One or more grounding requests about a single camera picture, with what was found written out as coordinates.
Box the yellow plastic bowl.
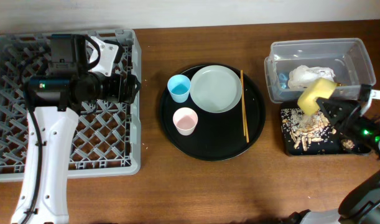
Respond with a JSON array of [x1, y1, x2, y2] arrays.
[[297, 78, 337, 116]]

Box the food scraps rice and peanuts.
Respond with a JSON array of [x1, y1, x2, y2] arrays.
[[291, 111, 340, 150]]

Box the white paper napkin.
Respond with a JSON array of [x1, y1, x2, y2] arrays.
[[288, 65, 335, 89]]

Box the light blue plastic cup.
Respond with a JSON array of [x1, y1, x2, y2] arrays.
[[167, 75, 191, 103]]

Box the pink plastic cup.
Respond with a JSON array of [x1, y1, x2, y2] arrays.
[[172, 107, 198, 136]]

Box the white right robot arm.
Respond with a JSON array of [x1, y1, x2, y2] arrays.
[[281, 98, 380, 224]]

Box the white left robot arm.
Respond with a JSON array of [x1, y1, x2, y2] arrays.
[[11, 34, 141, 223]]

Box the black rectangular food-waste tray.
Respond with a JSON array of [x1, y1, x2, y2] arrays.
[[280, 101, 371, 156]]

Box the clear plastic waste bin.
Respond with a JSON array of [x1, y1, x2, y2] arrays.
[[264, 38, 376, 103]]

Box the grey plastic dishwasher rack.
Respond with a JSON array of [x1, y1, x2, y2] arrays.
[[0, 33, 141, 182]]

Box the blue item in bin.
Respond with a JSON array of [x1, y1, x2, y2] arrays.
[[278, 73, 289, 89]]

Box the wooden chopstick right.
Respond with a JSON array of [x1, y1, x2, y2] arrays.
[[241, 91, 249, 143]]

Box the wooden chopstick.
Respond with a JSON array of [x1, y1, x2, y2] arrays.
[[241, 91, 249, 143], [240, 70, 247, 137]]

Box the grey round plate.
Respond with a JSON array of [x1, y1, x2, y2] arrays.
[[190, 65, 242, 113]]

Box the round black serving tray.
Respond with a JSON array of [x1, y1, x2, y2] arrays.
[[159, 65, 266, 161]]

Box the wooden chopstick left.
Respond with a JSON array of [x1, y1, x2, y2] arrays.
[[240, 70, 247, 137]]

